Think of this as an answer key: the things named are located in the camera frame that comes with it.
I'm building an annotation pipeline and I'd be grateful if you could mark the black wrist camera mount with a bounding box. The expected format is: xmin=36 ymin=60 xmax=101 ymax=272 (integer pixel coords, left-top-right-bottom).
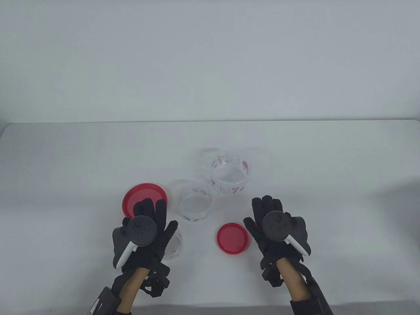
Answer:
xmin=261 ymin=254 xmax=284 ymax=286
xmin=139 ymin=262 xmax=171 ymax=297

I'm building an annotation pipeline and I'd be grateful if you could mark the large red container lid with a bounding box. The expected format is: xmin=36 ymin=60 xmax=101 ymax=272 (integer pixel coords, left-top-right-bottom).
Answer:
xmin=122 ymin=183 xmax=169 ymax=220

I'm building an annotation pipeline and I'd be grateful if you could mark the plain black forearm box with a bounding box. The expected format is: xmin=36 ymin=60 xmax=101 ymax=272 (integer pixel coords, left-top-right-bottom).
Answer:
xmin=308 ymin=277 xmax=333 ymax=315

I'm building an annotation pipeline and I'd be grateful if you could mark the person's left hand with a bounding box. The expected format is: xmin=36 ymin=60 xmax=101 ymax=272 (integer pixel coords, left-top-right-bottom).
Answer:
xmin=121 ymin=199 xmax=179 ymax=274

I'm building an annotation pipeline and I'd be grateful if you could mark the black forearm strap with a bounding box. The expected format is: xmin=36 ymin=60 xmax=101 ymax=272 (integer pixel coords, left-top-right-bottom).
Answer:
xmin=290 ymin=297 xmax=324 ymax=315

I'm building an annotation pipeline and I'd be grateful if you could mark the small red container lid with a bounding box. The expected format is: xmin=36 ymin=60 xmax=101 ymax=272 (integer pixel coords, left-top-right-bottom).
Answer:
xmin=216 ymin=223 xmax=250 ymax=255

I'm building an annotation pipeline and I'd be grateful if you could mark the black forearm box white label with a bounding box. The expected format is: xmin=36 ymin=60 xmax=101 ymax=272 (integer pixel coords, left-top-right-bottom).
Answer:
xmin=87 ymin=287 xmax=120 ymax=315

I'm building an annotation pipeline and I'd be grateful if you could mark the black white hand controller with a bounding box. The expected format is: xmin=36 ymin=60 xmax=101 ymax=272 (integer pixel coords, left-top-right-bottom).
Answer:
xmin=262 ymin=211 xmax=311 ymax=257
xmin=113 ymin=215 xmax=157 ymax=269

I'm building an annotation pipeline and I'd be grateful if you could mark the person's left forearm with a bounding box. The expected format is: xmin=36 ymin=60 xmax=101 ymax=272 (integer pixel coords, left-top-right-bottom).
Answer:
xmin=115 ymin=267 xmax=149 ymax=315

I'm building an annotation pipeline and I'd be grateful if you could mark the large clear printed food container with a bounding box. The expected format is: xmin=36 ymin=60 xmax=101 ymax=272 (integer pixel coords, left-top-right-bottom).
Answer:
xmin=209 ymin=151 xmax=255 ymax=195

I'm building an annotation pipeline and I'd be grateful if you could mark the person's right forearm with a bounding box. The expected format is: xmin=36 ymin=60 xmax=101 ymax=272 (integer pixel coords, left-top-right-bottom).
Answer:
xmin=277 ymin=258 xmax=311 ymax=302

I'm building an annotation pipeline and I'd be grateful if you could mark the person's right hand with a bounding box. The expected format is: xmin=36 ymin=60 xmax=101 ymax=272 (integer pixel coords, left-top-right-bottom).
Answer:
xmin=243 ymin=196 xmax=309 ymax=271

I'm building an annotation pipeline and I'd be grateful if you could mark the small clear printed food container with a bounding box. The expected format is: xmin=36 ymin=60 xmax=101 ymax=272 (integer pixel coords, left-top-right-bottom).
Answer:
xmin=163 ymin=230 xmax=183 ymax=261

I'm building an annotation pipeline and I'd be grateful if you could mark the medium clear printed food container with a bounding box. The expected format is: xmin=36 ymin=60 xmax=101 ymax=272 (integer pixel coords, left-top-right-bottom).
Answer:
xmin=177 ymin=179 xmax=214 ymax=223

